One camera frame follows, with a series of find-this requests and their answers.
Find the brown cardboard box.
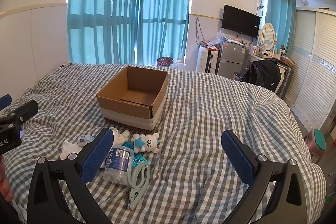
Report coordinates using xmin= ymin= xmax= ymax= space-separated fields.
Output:
xmin=96 ymin=66 xmax=169 ymax=131

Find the white plastic bag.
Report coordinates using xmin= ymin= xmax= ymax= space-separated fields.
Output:
xmin=169 ymin=57 xmax=187 ymax=69

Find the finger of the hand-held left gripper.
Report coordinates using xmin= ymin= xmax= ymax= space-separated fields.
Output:
xmin=0 ymin=100 xmax=39 ymax=132
xmin=0 ymin=94 xmax=12 ymax=111

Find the white suitcase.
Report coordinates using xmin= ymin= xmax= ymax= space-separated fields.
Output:
xmin=197 ymin=47 xmax=220 ymax=74

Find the white oval mirror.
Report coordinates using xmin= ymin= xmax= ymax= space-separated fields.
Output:
xmin=259 ymin=22 xmax=278 ymax=51

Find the narrow teal curtain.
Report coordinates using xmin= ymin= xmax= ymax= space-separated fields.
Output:
xmin=135 ymin=0 xmax=193 ymax=67

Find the pink stool green cushion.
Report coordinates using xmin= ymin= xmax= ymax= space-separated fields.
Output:
xmin=307 ymin=128 xmax=327 ymax=162

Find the green folding hanger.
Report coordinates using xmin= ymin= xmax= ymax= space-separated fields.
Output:
xmin=127 ymin=160 xmax=151 ymax=210

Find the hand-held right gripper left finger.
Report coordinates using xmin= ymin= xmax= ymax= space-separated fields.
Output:
xmin=27 ymin=127 xmax=114 ymax=224

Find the black wall cable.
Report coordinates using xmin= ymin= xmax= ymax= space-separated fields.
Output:
xmin=195 ymin=18 xmax=206 ymax=46

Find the person's left hand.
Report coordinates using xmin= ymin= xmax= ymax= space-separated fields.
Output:
xmin=0 ymin=155 xmax=14 ymax=202

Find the grey checkered blanket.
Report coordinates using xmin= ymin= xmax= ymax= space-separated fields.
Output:
xmin=0 ymin=63 xmax=327 ymax=224

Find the short teal curtain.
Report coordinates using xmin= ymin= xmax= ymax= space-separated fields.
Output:
xmin=265 ymin=0 xmax=297 ymax=57

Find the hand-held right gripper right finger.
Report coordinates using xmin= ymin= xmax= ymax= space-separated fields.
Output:
xmin=221 ymin=130 xmax=307 ymax=224

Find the white plush toy blue star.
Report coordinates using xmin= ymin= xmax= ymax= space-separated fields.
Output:
xmin=130 ymin=133 xmax=164 ymax=154

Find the clear plastic jar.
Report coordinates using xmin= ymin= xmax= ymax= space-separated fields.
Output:
xmin=101 ymin=145 xmax=135 ymax=185

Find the white louvered wardrobe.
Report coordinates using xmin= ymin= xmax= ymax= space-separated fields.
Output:
xmin=283 ymin=7 xmax=336 ymax=130

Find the clear plastic bag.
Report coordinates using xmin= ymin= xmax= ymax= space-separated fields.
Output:
xmin=209 ymin=31 xmax=227 ymax=46

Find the wide teal curtain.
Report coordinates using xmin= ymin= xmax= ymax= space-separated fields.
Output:
xmin=67 ymin=0 xmax=140 ymax=66

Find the teal plastic packet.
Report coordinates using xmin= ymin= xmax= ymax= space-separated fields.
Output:
xmin=122 ymin=141 xmax=148 ymax=167

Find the black jacket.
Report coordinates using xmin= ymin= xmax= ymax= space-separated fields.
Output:
xmin=247 ymin=59 xmax=281 ymax=91

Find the grey checkered suitcase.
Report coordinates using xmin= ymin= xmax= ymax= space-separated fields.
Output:
xmin=276 ymin=67 xmax=295 ymax=99

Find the silver fridge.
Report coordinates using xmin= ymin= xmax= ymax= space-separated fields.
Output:
xmin=215 ymin=39 xmax=249 ymax=79

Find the black wall television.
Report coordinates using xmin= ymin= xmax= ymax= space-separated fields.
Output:
xmin=221 ymin=4 xmax=261 ymax=39

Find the patterned dark bag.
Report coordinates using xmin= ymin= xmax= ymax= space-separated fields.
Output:
xmin=157 ymin=57 xmax=174 ymax=67

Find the white cloth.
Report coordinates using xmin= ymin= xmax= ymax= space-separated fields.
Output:
xmin=61 ymin=140 xmax=84 ymax=161

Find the blue white tissue packet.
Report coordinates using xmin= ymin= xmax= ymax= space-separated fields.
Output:
xmin=77 ymin=134 xmax=96 ymax=145

